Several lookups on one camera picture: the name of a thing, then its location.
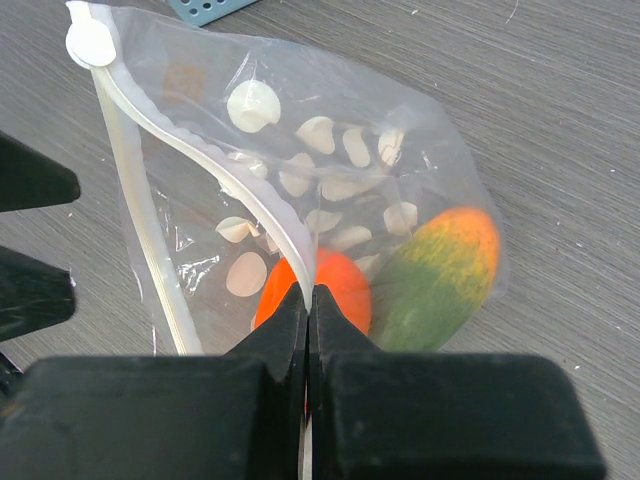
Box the clear zip top bag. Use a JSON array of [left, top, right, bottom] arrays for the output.
[[65, 1, 509, 355]]

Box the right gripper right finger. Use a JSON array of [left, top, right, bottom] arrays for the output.
[[308, 286, 607, 479]]

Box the light blue plastic basket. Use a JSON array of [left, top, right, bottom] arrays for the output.
[[167, 0, 256, 27]]

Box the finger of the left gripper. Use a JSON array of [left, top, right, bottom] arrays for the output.
[[0, 132, 80, 212], [1, 247, 76, 342]]

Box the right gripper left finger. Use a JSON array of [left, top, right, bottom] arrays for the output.
[[1, 286, 306, 479]]

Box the green orange mango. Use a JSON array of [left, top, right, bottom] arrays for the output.
[[369, 207, 501, 351]]

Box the orange tangerine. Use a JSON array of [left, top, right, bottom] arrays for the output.
[[253, 248, 372, 335]]

